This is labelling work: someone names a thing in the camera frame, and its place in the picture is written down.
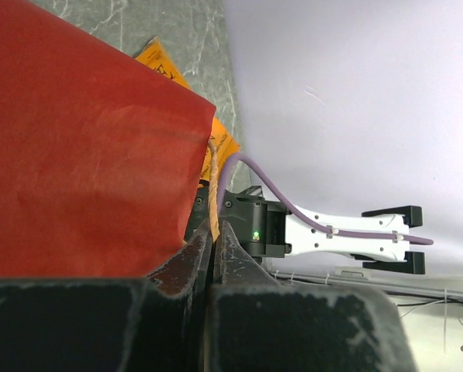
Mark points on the orange kettle chips bag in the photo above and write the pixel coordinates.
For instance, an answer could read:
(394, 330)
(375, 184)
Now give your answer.
(154, 56)

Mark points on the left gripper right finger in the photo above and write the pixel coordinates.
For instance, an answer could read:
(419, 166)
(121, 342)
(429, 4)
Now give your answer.
(258, 324)

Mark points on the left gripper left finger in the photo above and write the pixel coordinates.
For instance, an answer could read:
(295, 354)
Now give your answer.
(148, 323)

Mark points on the red paper bag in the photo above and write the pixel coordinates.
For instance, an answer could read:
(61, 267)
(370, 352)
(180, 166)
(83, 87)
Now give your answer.
(100, 157)

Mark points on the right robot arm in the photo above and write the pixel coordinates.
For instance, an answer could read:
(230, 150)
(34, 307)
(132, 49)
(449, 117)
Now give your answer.
(267, 229)

